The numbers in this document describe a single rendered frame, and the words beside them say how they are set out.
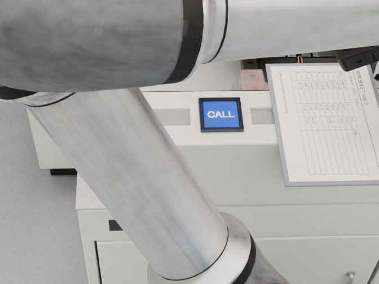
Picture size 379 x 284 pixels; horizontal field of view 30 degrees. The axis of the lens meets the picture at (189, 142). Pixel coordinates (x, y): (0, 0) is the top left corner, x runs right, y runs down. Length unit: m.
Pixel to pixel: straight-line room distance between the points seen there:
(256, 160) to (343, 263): 0.33
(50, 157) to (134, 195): 1.35
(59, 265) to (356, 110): 1.14
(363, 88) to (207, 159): 0.24
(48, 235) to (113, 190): 1.36
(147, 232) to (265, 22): 0.26
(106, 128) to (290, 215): 0.53
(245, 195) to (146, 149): 0.42
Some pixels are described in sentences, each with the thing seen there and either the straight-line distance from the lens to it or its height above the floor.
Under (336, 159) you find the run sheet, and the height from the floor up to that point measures 0.96.
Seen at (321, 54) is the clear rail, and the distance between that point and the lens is 1.12.
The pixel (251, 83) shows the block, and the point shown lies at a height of 0.91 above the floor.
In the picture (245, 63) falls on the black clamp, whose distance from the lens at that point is 1.08.
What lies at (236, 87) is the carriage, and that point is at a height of 0.88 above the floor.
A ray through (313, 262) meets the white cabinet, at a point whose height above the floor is 0.65.
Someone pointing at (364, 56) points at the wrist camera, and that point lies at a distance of 0.87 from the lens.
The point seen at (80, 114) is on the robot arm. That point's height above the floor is 1.24.
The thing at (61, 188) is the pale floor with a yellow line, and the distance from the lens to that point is 2.05.
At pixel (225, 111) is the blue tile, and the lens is 0.93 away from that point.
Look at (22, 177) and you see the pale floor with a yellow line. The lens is 2.09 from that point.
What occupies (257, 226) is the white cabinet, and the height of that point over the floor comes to 0.76.
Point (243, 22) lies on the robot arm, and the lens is 0.44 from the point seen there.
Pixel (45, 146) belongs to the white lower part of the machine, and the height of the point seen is 0.18.
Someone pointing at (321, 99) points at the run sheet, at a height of 0.96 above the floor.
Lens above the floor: 1.66
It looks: 51 degrees down
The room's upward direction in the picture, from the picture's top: 3 degrees clockwise
